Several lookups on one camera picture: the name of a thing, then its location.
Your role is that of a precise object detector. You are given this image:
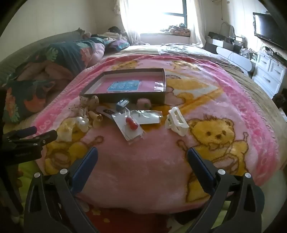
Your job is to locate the grey bed headboard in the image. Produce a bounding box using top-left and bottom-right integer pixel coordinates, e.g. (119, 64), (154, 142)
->
(0, 29), (83, 65)

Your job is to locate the pink bear printed blanket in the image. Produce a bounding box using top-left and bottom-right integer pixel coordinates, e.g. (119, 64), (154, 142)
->
(31, 54), (281, 215)

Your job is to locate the white hair claw clip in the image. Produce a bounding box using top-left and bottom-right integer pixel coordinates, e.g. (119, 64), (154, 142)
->
(165, 107), (189, 136)

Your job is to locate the clear plastic sheet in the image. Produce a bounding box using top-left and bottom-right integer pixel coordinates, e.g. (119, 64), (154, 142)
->
(157, 44), (202, 55)

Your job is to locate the blue printed card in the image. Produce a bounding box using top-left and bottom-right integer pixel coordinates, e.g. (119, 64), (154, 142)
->
(106, 79), (140, 93)

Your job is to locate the beige spiral hair clip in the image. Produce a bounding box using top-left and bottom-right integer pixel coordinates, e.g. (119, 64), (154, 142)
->
(88, 111), (104, 128)

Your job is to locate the grey storage cart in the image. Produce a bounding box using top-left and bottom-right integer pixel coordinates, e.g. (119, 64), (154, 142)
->
(205, 31), (245, 54)

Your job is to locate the small blue box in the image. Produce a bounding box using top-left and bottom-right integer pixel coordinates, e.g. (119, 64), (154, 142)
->
(116, 99), (130, 111)

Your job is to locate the white curved chair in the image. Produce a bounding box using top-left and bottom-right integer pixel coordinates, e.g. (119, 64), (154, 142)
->
(216, 46), (256, 74)

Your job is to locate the pile of windowsill clutter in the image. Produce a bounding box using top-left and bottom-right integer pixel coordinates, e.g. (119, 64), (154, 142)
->
(160, 23), (191, 35)

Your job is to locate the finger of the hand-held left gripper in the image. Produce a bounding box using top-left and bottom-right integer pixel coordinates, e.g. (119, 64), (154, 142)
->
(4, 126), (37, 141)
(34, 130), (58, 147)

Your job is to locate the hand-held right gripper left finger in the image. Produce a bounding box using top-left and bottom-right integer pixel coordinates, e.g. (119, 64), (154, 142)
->
(23, 147), (99, 233)

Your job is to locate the window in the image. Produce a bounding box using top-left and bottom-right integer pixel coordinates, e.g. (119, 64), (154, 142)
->
(135, 0), (189, 34)

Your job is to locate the white card packet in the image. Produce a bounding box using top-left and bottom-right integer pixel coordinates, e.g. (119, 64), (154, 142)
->
(129, 110), (162, 125)

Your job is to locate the pink fluffy hair clip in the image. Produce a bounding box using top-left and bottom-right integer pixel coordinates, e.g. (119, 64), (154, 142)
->
(137, 98), (151, 109)

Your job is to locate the shallow cardboard box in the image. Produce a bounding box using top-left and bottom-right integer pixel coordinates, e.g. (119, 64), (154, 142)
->
(79, 68), (167, 106)

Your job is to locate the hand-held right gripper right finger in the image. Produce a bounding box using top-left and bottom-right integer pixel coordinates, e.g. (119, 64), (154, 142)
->
(187, 147), (264, 233)

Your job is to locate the black flat television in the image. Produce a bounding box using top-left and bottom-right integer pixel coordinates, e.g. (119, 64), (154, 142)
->
(253, 12), (287, 50)

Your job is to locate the yellow hair ties packet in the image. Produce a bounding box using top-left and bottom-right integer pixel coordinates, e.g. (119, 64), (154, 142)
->
(56, 119), (78, 141)

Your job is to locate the dark clothes pile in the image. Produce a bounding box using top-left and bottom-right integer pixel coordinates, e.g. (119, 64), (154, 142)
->
(272, 88), (287, 110)

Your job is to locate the floral leaf quilt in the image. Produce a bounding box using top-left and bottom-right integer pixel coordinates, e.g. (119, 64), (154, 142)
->
(0, 38), (106, 122)

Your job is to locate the green red printed sheet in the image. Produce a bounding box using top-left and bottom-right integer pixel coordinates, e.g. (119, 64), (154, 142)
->
(13, 161), (234, 233)

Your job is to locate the pearl bow hair clip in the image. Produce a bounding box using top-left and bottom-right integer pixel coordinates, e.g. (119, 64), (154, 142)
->
(75, 115), (90, 132)

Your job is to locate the red cherry earrings packet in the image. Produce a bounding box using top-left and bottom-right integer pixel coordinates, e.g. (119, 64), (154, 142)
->
(111, 111), (146, 141)

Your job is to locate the purple teal pillow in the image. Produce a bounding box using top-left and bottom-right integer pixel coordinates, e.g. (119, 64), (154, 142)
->
(105, 39), (130, 52)

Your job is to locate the polka dot bow hair tie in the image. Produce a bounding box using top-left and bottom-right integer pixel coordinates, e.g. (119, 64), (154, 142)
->
(69, 95), (99, 117)

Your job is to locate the white curtain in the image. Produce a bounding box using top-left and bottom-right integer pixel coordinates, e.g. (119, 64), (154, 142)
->
(113, 0), (140, 44)
(186, 0), (207, 45)

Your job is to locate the white drawer dresser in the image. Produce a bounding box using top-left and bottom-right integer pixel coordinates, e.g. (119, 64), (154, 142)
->
(252, 48), (287, 97)

